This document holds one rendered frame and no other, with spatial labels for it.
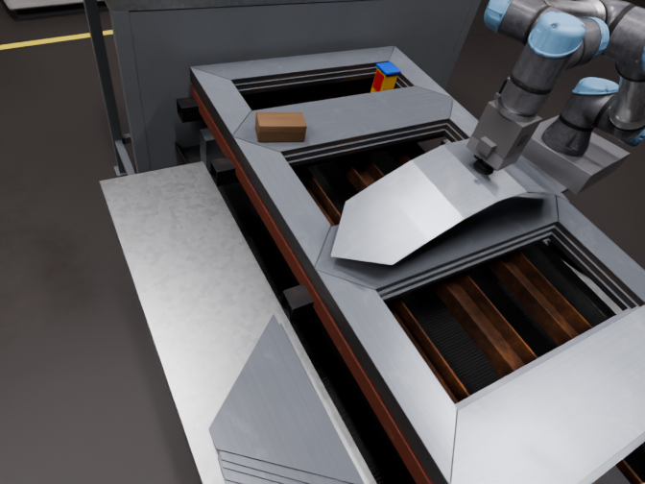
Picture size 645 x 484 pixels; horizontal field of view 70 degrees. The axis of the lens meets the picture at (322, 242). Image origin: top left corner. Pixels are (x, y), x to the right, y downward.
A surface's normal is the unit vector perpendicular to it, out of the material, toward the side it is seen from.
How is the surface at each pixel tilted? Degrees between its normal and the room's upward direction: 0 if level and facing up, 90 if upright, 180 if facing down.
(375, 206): 29
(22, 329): 0
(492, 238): 0
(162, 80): 90
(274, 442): 0
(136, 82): 90
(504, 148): 90
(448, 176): 17
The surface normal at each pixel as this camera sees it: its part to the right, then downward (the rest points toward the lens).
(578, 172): -0.79, 0.36
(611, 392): 0.17, -0.65
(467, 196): -0.10, -0.54
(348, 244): -0.29, -0.43
